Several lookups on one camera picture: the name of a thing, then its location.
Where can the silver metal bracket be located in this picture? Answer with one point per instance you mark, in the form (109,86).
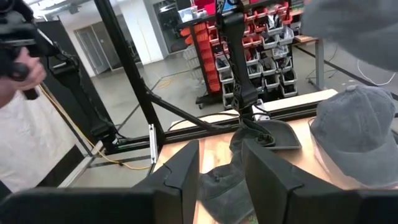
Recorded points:
(152,143)

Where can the wooden table with gray leg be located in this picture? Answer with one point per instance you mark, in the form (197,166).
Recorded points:
(319,65)

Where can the gray-blue baseball cap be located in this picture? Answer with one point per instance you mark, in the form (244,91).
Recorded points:
(357,28)
(354,133)

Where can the person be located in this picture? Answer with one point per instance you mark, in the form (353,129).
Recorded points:
(31,140)

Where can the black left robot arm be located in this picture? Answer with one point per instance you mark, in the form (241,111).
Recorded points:
(239,62)

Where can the dark charcoal baseball cap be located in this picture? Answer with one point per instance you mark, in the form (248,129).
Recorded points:
(224,193)
(281,133)

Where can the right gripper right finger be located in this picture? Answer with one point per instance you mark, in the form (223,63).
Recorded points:
(273,199)

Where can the gray double door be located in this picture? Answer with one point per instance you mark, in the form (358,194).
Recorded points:
(93,49)

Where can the person's hand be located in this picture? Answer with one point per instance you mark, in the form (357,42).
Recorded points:
(28,74)

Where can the black aluminium table frame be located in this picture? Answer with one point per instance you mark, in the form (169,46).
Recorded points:
(130,68)

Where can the parts rack with red bins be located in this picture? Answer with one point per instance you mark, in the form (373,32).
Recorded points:
(208,56)

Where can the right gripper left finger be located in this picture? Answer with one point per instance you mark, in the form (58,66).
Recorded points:
(168,193)

